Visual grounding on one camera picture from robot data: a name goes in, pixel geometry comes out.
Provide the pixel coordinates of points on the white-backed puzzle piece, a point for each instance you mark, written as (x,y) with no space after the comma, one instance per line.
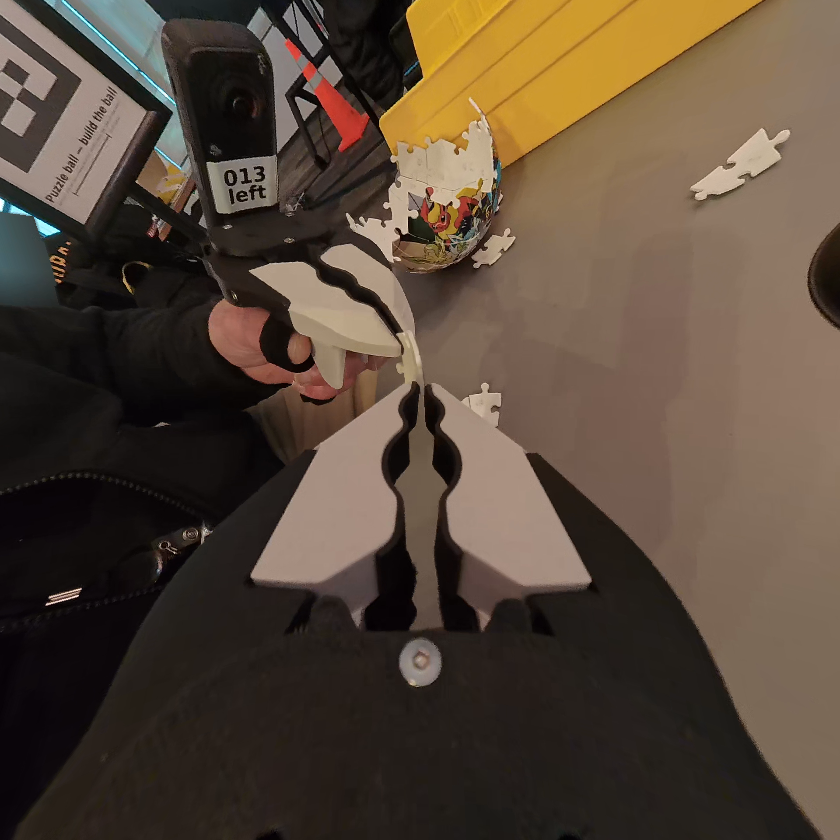
(411,358)
(741,164)
(485,401)
(492,249)

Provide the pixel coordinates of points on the orange striped traffic cone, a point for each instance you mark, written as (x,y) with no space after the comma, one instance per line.
(331,98)

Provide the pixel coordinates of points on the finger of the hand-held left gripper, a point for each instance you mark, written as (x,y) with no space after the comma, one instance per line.
(374,275)
(328,315)

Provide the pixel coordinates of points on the colourful puzzle ball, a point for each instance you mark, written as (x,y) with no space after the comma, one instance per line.
(453,210)

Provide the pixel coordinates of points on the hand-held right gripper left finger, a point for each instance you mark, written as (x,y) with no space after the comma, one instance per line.
(328,525)

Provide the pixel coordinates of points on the framed black and white sign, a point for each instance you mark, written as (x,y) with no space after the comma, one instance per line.
(39,85)

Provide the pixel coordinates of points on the yellow plastic bin stack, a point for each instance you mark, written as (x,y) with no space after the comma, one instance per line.
(558,65)

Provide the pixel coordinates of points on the person's left hand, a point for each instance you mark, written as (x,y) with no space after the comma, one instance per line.
(239,338)

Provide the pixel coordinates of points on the black round stand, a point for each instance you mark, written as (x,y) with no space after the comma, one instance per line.
(825,275)

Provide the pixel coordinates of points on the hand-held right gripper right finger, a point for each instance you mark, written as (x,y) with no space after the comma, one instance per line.
(518,525)

